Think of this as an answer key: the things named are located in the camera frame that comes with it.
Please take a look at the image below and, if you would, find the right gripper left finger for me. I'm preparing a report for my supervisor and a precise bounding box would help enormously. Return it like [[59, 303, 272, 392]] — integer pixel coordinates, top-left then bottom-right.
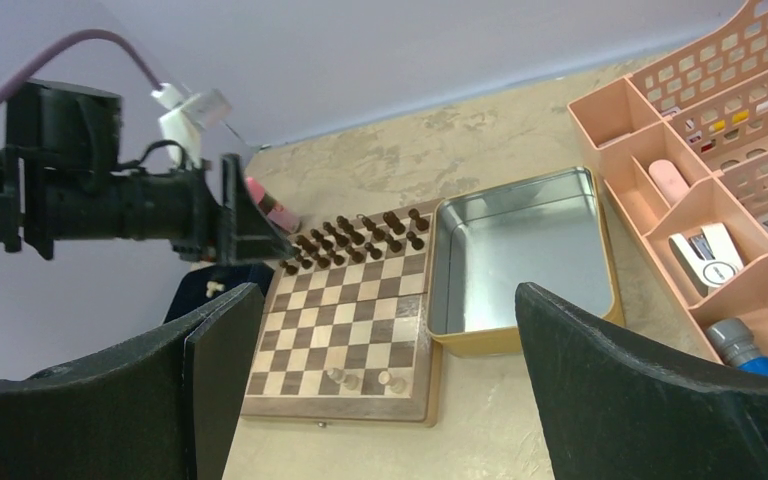
[[0, 283, 264, 479]]

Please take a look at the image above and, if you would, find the dark blue tin lid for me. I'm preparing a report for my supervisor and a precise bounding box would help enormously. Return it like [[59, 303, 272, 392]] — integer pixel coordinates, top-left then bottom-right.
[[163, 263, 275, 323]]

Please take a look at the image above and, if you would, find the dark chess piece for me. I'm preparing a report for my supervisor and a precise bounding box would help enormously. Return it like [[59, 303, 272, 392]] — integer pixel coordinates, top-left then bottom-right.
[[408, 208, 430, 232], [310, 229, 334, 252], [382, 211, 406, 236], [336, 216, 366, 246]]

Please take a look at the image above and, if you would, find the white chess pawn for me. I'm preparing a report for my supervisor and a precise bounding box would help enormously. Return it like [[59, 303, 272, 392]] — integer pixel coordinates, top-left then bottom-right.
[[205, 281, 226, 298]]

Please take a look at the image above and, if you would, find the wooden chess board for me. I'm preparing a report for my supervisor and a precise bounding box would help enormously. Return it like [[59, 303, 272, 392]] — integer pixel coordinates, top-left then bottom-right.
[[241, 201, 442, 426]]

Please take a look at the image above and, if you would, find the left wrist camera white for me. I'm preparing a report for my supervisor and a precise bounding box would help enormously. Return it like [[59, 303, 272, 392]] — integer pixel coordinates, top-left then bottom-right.
[[151, 83, 232, 168]]

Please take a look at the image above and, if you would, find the pink eraser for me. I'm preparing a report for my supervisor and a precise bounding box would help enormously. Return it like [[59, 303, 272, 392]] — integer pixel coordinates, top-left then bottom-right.
[[648, 159, 690, 206]]

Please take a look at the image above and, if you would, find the pink capped bottle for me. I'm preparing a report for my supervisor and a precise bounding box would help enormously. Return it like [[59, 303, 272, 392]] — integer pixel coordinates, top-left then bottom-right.
[[245, 176, 301, 234]]

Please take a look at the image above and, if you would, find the blue grey marker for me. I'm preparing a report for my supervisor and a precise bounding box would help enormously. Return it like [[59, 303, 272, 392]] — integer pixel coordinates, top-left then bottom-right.
[[704, 317, 768, 376]]

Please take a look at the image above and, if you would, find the white stapler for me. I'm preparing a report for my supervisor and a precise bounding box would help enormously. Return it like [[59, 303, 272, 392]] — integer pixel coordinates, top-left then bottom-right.
[[668, 223, 745, 296]]

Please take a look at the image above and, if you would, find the white chess piece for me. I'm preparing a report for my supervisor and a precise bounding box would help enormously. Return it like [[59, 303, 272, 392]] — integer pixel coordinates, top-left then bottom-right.
[[326, 368, 361, 390], [377, 370, 410, 396]]

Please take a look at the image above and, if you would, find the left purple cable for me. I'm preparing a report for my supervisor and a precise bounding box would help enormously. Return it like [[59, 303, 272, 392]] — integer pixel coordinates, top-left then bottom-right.
[[0, 29, 164, 142]]

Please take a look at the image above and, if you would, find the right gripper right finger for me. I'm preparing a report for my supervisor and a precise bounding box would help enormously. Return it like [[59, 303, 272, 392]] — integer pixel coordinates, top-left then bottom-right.
[[515, 282, 768, 479]]

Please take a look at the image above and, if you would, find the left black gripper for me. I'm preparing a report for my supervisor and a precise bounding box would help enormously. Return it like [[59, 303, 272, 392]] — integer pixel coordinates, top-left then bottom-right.
[[46, 153, 293, 265]]

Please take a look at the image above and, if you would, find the gold metal tin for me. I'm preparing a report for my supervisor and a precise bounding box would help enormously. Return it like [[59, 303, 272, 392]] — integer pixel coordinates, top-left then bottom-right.
[[425, 166, 625, 357]]

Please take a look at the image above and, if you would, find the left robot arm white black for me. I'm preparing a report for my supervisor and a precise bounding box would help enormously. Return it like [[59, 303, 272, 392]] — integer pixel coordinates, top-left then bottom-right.
[[0, 80, 295, 266]]

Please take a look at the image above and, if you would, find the orange plastic file organizer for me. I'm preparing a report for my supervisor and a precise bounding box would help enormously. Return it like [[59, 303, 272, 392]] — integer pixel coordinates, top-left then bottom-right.
[[569, 1, 768, 357]]

